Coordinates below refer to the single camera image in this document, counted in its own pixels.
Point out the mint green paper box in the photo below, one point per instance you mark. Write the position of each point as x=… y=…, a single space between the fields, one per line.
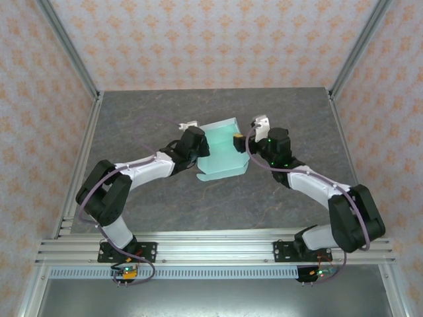
x=221 y=155

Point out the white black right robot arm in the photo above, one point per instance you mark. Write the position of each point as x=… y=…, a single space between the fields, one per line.
x=314 y=188

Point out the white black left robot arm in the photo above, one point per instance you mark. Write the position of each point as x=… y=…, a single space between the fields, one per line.
x=145 y=168

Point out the grey metal sheet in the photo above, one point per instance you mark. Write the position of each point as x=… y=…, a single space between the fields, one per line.
x=215 y=297

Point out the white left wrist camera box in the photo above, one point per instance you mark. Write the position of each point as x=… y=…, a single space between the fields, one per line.
x=186 y=125

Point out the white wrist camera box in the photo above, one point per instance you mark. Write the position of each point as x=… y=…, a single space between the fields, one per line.
x=261 y=127
x=186 y=125

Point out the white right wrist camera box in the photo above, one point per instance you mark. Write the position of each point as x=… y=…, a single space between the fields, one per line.
x=261 y=127

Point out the aluminium table side rail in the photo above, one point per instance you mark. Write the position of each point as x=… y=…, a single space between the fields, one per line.
x=343 y=132
x=82 y=158

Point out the aluminium mounting rail beam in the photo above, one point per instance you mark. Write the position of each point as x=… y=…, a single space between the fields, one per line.
x=215 y=247

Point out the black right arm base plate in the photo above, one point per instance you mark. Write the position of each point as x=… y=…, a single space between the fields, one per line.
x=281 y=251

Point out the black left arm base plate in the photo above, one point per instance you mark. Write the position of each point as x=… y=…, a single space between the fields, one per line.
x=148 y=251

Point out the aluminium frame post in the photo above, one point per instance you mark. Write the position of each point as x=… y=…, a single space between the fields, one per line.
x=360 y=46
x=66 y=46

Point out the aluminium frame bar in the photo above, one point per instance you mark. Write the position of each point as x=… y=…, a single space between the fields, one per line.
x=33 y=290
x=395 y=290

